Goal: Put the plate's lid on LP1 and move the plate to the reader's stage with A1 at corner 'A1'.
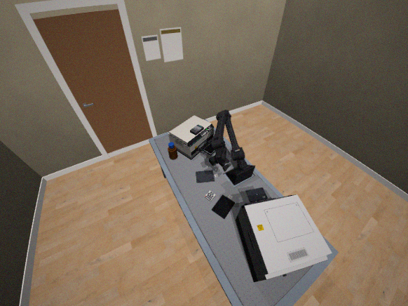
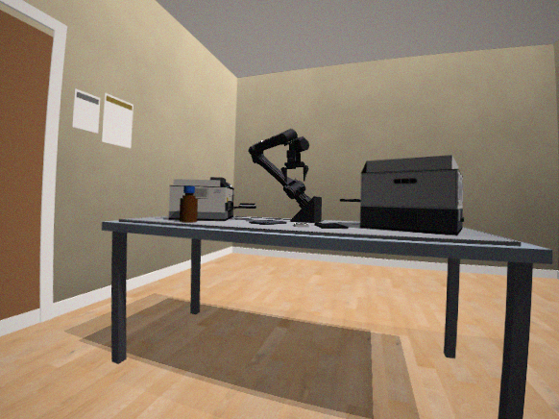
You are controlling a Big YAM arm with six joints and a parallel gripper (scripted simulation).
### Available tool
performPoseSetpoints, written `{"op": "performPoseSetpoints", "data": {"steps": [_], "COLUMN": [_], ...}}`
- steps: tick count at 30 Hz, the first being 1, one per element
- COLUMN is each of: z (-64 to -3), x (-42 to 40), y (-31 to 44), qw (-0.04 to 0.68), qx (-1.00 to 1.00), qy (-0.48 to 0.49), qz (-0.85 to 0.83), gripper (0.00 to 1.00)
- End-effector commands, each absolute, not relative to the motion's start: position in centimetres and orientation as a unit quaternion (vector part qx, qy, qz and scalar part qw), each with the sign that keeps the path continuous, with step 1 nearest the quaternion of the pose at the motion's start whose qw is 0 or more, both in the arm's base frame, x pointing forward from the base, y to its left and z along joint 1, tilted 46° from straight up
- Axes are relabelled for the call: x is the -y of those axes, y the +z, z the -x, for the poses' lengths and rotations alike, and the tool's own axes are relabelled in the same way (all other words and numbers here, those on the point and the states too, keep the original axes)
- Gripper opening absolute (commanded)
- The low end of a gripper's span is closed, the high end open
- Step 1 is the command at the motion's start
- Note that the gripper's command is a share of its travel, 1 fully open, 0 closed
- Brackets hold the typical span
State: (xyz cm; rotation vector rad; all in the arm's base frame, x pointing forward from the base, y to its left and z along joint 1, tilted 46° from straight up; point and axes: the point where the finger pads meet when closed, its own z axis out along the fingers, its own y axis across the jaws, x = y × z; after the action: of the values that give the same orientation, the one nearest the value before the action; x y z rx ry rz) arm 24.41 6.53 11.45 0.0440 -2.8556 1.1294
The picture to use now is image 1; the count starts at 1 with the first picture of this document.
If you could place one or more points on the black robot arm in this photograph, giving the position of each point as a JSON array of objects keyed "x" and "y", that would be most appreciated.
[{"x": 218, "y": 144}]

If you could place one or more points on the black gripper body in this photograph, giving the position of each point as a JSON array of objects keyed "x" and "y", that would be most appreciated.
[{"x": 223, "y": 165}]

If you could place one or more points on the brown bottle with blue cap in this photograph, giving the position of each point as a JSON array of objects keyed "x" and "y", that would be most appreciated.
[{"x": 172, "y": 150}]

